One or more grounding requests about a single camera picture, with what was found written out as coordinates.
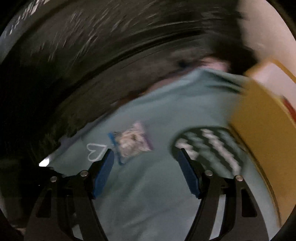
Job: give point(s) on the yellow cardboard box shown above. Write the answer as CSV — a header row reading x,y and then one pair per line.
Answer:
x,y
264,120

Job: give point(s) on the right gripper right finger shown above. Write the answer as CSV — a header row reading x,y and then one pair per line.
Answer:
x,y
231,197

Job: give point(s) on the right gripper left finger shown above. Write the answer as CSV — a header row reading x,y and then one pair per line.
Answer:
x,y
53,200

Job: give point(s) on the light blue tablecloth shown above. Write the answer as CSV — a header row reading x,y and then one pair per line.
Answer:
x,y
146,197

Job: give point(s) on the blue purple clear packet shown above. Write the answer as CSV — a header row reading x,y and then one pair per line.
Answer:
x,y
131,142

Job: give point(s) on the dark carved wooden furniture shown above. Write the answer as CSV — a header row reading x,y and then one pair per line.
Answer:
x,y
64,63

